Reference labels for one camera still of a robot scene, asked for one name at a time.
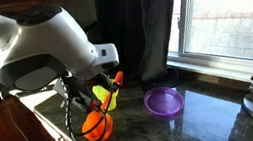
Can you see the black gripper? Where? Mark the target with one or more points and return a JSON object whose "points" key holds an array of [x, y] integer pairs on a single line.
{"points": [[77, 93]]}

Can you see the orange plastic cup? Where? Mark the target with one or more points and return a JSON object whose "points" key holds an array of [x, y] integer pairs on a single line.
{"points": [[95, 122]]}

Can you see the orange plastic spoon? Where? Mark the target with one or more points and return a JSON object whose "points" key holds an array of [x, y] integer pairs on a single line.
{"points": [[118, 78]]}

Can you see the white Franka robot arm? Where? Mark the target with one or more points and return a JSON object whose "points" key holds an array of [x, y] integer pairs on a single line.
{"points": [[44, 39]]}

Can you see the yellow-green plastic cup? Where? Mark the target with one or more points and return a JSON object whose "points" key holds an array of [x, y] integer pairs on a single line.
{"points": [[101, 92]]}

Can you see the purple plastic bowl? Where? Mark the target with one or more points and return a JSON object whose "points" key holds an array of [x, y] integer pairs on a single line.
{"points": [[121, 82], [164, 102]]}

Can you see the orange plastic bowl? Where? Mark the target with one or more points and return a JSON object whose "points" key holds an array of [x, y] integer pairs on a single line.
{"points": [[91, 137]]}

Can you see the dark curtain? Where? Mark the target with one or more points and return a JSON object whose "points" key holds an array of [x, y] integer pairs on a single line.
{"points": [[137, 28]]}

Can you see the white window frame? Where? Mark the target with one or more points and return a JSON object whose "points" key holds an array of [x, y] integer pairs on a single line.
{"points": [[180, 22]]}

